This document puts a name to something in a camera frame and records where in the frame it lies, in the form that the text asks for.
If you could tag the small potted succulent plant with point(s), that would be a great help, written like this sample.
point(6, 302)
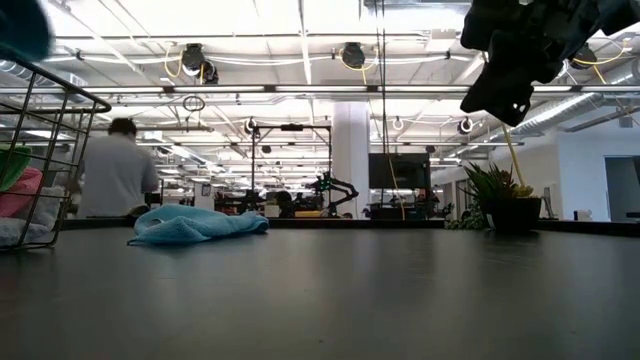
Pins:
point(505, 210)

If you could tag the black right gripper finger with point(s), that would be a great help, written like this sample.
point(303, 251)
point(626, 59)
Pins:
point(515, 115)
point(492, 95)

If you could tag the background black robot arm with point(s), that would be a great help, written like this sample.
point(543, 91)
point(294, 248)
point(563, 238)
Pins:
point(342, 187)

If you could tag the person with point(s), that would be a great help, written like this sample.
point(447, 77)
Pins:
point(115, 170)

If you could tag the black metal frame rig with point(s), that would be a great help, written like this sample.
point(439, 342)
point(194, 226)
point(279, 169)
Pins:
point(292, 127)

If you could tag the black monitor screen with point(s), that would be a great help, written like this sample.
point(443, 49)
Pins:
point(400, 172)

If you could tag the pink microfiber towel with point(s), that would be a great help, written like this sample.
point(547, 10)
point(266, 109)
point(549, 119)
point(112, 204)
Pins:
point(20, 192)

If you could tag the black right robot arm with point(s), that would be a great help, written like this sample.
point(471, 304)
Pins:
point(610, 15)

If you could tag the blue microfiber towel white tag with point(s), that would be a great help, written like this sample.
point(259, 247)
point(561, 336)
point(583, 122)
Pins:
point(195, 225)

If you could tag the green microfiber towel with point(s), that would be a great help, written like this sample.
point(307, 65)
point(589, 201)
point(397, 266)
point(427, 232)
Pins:
point(12, 165)

